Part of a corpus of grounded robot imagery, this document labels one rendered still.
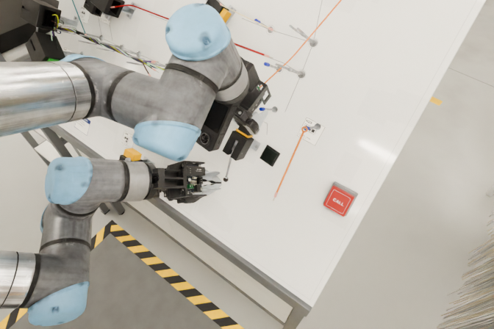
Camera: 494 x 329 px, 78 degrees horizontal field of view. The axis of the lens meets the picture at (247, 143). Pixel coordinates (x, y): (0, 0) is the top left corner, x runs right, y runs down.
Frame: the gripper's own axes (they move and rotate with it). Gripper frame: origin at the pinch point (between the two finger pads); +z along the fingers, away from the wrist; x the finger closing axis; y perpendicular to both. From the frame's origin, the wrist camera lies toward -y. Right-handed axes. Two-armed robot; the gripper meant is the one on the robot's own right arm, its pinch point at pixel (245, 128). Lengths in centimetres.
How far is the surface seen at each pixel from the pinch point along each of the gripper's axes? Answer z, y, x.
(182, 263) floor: 101, -68, 22
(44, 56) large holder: 0, -16, 64
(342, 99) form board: 0.0, 17.2, -13.8
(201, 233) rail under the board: 20.7, -29.2, -0.3
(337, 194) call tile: 4.0, -0.1, -24.4
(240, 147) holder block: 0.0, -4.4, -1.6
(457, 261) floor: 136, 23, -94
